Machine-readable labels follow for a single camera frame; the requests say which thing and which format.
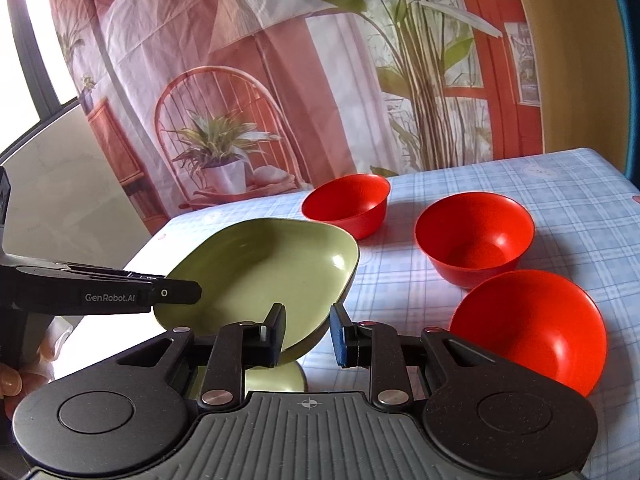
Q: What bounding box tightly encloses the dark window frame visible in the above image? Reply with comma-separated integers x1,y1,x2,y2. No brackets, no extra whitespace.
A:
0,0,81,157

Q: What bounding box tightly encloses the person's left hand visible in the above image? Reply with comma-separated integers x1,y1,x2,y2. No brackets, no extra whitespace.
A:
0,327,55,422

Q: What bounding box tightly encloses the printed backdrop cloth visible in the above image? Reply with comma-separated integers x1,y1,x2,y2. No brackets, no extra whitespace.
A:
44,0,546,236

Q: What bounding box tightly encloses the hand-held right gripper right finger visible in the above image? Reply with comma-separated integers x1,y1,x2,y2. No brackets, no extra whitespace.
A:
329,304,502,408

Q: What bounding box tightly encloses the red bowl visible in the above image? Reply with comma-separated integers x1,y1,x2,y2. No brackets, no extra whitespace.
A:
448,269,609,398
301,174,391,241
414,193,536,290

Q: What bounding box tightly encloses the blue checked tablecloth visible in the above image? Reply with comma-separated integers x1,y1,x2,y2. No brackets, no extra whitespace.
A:
50,147,640,480

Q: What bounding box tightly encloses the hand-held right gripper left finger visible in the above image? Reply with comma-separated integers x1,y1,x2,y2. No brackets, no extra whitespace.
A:
116,303,287,410

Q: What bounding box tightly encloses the green plate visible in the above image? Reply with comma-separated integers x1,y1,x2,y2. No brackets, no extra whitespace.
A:
190,359,307,397
152,217,362,367

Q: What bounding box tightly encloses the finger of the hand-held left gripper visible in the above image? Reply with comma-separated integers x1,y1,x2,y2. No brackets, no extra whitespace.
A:
100,267,170,282
149,280,203,307

